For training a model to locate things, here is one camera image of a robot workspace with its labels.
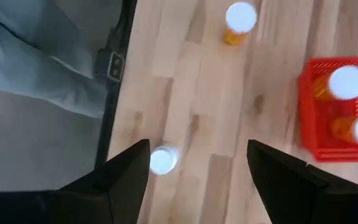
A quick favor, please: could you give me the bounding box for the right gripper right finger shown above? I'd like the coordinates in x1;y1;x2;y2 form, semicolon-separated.
246;139;358;224

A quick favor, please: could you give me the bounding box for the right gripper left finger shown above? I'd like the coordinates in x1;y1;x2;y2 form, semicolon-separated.
57;139;151;224

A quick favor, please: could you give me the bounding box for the small orange pill bottle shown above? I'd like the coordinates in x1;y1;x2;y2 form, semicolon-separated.
149;145;180;176

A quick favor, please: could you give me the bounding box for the red plastic basket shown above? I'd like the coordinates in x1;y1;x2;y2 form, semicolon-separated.
296;55;358;162

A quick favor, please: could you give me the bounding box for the black aluminium table frame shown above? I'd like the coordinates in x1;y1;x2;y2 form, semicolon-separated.
92;0;139;187

